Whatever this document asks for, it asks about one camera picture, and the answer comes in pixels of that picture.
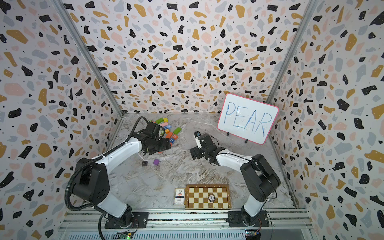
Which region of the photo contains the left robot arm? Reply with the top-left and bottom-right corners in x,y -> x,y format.
64,117 -> 171,228

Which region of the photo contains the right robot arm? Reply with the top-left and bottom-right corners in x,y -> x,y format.
190,131 -> 281,227

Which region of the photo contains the long orange block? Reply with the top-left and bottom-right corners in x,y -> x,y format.
166,132 -> 173,139

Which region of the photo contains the purple cube block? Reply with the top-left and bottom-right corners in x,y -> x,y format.
153,159 -> 160,166

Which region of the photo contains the long green block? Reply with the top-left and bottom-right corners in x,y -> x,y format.
173,127 -> 182,135

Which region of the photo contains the wooden chessboard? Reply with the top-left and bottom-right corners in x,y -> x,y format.
185,184 -> 232,210

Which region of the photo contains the chess piece on board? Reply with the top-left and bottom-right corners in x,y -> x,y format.
208,194 -> 216,202

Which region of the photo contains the pink framed whiteboard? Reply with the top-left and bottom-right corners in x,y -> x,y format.
217,94 -> 279,145

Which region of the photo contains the playing card box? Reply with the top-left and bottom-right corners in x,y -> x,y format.
174,188 -> 186,206

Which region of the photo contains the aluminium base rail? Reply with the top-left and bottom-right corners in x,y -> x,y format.
58,209 -> 317,240

